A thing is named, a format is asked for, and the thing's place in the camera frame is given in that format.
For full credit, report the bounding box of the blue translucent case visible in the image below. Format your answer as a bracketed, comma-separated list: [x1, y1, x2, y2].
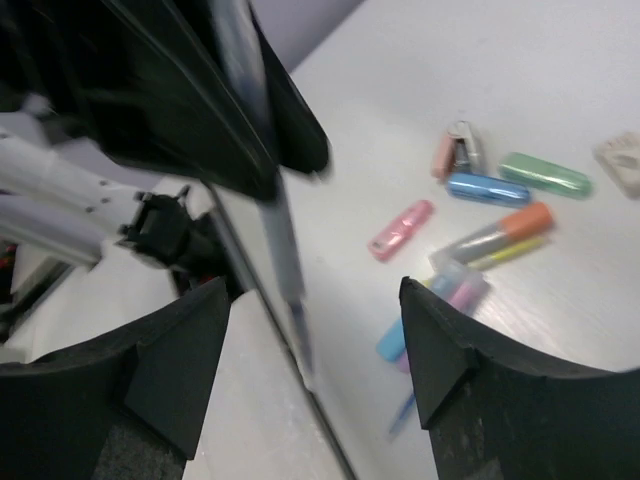
[446, 173, 532, 208]

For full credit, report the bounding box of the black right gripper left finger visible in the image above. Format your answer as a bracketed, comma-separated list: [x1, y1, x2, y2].
[1, 278, 230, 479]

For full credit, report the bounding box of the white blue pen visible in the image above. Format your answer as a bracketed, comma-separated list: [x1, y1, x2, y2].
[210, 0, 314, 379]

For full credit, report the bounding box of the yellow highlighter pen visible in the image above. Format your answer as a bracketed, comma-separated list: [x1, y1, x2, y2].
[468, 236, 548, 271]

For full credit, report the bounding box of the white eraser box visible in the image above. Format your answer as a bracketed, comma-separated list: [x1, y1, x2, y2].
[593, 132, 639, 199]

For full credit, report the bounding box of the pink translucent case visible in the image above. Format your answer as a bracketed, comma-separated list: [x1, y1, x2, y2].
[368, 200, 434, 262]

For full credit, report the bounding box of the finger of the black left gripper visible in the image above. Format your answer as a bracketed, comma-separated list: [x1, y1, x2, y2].
[49, 1, 273, 200]
[249, 9, 331, 180]

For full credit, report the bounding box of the purple highlighter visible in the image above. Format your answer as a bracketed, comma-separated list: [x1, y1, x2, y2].
[396, 351, 410, 374]

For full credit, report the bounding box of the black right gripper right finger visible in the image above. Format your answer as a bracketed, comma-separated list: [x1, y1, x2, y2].
[399, 278, 639, 479]

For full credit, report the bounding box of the blue highlighter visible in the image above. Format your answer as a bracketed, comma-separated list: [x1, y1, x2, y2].
[376, 317, 405, 362]

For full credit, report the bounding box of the pink eraser block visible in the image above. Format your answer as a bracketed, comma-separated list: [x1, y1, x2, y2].
[431, 133, 456, 182]

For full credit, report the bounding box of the green translucent case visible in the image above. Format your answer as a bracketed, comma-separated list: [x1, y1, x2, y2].
[498, 152, 593, 199]

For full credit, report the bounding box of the orange cap highlighter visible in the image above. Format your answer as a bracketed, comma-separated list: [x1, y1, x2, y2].
[429, 202, 554, 269]

